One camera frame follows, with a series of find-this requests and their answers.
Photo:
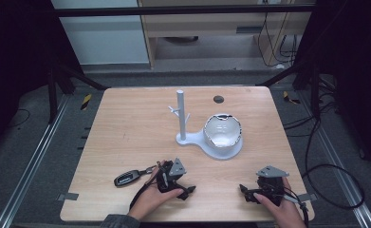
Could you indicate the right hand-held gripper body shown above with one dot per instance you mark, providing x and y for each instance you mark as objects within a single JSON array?
[{"x": 271, "y": 183}]

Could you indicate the black car key fob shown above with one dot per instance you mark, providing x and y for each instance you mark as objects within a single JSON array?
[{"x": 127, "y": 178}]

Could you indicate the person's right hand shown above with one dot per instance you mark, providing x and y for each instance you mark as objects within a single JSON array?
[{"x": 284, "y": 212}]

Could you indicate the grey tape strip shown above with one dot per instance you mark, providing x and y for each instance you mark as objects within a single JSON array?
[
  {"x": 67, "y": 196},
  {"x": 308, "y": 197}
]

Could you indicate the light wooden desk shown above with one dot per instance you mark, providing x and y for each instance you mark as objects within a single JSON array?
[{"x": 211, "y": 28}]

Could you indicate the person's left hand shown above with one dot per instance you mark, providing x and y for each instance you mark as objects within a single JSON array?
[{"x": 151, "y": 199}]

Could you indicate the white cabinet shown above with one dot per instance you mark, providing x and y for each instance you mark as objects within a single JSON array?
[{"x": 104, "y": 34}]

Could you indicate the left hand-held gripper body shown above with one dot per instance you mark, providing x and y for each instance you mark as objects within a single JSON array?
[{"x": 169, "y": 177}]

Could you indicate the white bowl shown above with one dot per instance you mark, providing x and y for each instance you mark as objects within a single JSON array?
[{"x": 222, "y": 131}]

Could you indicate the white stand with post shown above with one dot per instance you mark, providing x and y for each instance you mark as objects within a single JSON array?
[{"x": 218, "y": 152}]

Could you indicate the yellow black hazard tape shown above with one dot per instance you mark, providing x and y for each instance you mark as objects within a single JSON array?
[
  {"x": 85, "y": 102},
  {"x": 289, "y": 97}
]

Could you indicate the aluminium floor rail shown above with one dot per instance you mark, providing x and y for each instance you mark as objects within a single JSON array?
[
  {"x": 31, "y": 158},
  {"x": 338, "y": 158}
]

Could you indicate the black metal frame stand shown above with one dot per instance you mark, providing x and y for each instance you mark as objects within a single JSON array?
[
  {"x": 56, "y": 79},
  {"x": 309, "y": 76}
]

